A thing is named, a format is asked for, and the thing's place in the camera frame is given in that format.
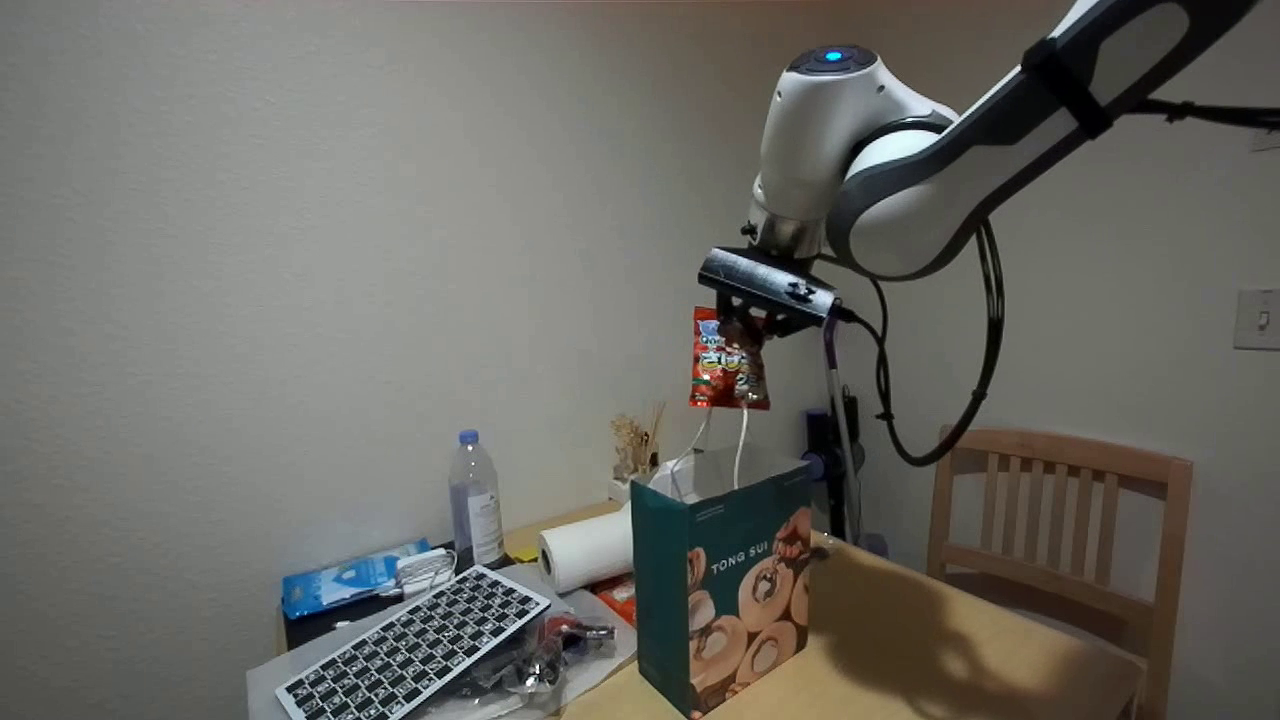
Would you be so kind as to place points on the small orange packet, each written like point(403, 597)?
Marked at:
point(617, 603)

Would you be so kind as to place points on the blue tissue box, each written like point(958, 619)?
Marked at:
point(340, 584)

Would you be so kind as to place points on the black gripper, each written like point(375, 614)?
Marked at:
point(767, 326)

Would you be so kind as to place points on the dried reed sticks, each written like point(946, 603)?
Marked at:
point(638, 446)

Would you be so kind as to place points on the clear plastic packet clutter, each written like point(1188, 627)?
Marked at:
point(567, 640)

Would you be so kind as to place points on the wooden slat back chair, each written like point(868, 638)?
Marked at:
point(1162, 534)

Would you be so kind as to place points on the white paper towel roll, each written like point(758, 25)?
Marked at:
point(584, 545)

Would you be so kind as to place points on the white wall light switch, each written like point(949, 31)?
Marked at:
point(1256, 321)

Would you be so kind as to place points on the teal donut print paper bag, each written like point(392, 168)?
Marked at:
point(692, 562)

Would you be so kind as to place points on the clear plastic water bottle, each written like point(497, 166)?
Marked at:
point(479, 511)

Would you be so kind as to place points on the red snack sachet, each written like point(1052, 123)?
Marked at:
point(723, 378)

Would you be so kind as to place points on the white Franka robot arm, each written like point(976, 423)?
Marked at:
point(921, 203)

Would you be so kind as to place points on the black stand with metal pole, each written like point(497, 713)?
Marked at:
point(817, 464)

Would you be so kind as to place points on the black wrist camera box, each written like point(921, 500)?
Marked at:
point(767, 280)

